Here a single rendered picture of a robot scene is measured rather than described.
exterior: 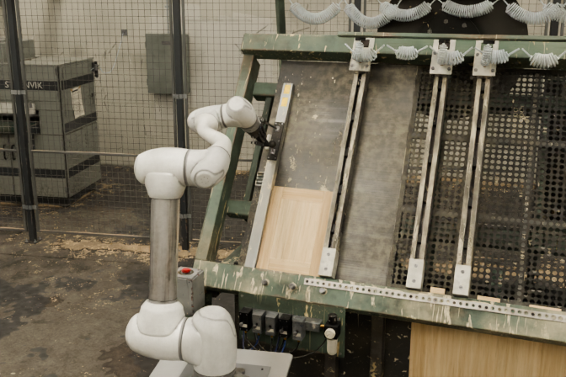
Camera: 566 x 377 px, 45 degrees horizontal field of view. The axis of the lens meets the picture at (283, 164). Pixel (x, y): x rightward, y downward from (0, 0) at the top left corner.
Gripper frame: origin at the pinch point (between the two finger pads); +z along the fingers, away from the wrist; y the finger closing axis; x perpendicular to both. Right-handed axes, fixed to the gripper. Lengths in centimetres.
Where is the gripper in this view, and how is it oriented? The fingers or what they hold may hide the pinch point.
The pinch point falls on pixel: (264, 142)
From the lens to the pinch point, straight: 319.3
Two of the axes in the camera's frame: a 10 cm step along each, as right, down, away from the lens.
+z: 2.7, 3.6, 8.9
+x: 9.4, 0.8, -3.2
